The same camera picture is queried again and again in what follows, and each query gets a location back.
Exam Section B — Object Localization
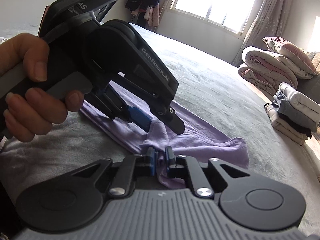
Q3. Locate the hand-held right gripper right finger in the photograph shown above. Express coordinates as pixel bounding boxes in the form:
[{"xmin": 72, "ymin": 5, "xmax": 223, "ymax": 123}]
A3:
[{"xmin": 165, "ymin": 146, "xmax": 252, "ymax": 197}]

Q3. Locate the folded white garment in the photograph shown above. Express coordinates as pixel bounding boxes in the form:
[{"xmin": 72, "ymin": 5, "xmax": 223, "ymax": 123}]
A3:
[{"xmin": 279, "ymin": 82, "xmax": 320, "ymax": 117}]

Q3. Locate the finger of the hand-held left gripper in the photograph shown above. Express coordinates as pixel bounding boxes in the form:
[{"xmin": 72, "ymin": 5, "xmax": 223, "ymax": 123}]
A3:
[
  {"xmin": 92, "ymin": 85, "xmax": 153, "ymax": 132},
  {"xmin": 152, "ymin": 104, "xmax": 186, "ymax": 135}
]

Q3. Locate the pink beige pillow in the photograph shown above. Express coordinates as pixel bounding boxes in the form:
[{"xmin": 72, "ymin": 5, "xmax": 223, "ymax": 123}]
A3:
[{"xmin": 262, "ymin": 36, "xmax": 319, "ymax": 75}]

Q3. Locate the smartphone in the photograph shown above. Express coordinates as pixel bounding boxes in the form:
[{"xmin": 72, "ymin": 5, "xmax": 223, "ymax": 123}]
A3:
[{"xmin": 37, "ymin": 5, "xmax": 50, "ymax": 37}]

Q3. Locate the folded black garment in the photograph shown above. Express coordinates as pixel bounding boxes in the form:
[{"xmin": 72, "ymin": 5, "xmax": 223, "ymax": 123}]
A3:
[{"xmin": 277, "ymin": 112, "xmax": 313, "ymax": 139}]

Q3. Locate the bed with grey sheet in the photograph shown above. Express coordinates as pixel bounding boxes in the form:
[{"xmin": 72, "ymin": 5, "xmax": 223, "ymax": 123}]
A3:
[{"xmin": 0, "ymin": 22, "xmax": 320, "ymax": 238}]

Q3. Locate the folded beige garment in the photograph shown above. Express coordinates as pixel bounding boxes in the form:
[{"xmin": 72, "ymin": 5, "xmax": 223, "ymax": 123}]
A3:
[{"xmin": 264, "ymin": 103, "xmax": 310, "ymax": 145}]

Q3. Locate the folded beige pink quilt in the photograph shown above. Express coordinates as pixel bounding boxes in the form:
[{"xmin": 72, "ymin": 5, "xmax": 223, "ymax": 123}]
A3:
[{"xmin": 238, "ymin": 46, "xmax": 314, "ymax": 98}]

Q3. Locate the person's left hand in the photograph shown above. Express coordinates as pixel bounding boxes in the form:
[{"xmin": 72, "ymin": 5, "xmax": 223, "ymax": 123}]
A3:
[{"xmin": 0, "ymin": 33, "xmax": 85, "ymax": 143}]

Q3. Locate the pink hanging garment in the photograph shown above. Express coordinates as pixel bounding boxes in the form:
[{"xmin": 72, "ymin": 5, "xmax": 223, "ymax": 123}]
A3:
[{"xmin": 144, "ymin": 4, "xmax": 160, "ymax": 27}]

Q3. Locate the quilted beige headboard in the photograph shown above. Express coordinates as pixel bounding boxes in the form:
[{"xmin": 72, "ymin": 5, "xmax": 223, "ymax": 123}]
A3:
[{"xmin": 296, "ymin": 51, "xmax": 320, "ymax": 105}]

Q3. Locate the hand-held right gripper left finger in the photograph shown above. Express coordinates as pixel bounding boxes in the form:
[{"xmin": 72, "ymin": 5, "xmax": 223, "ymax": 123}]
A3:
[{"xmin": 69, "ymin": 147, "xmax": 157, "ymax": 196}]

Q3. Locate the purple long-sleeved shirt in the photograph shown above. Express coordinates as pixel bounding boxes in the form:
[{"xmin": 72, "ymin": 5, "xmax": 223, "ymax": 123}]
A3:
[{"xmin": 79, "ymin": 81, "xmax": 250, "ymax": 189}]

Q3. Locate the window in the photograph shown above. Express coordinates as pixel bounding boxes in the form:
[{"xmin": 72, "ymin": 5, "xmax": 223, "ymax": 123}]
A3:
[{"xmin": 166, "ymin": 0, "xmax": 260, "ymax": 36}]

